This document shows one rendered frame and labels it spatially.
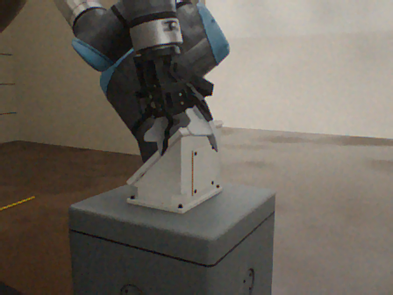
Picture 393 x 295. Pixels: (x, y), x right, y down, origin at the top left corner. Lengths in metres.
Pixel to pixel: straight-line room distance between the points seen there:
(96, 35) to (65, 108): 6.02
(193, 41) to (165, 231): 0.45
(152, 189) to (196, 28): 0.39
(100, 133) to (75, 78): 0.97
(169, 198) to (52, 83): 6.19
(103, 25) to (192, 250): 0.48
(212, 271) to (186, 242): 0.08
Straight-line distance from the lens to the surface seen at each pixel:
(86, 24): 0.89
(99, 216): 0.96
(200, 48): 0.99
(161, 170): 0.94
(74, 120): 6.75
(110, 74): 1.03
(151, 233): 0.88
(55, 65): 6.97
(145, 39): 0.72
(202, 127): 0.72
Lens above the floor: 1.16
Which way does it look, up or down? 11 degrees down
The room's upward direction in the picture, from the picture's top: straight up
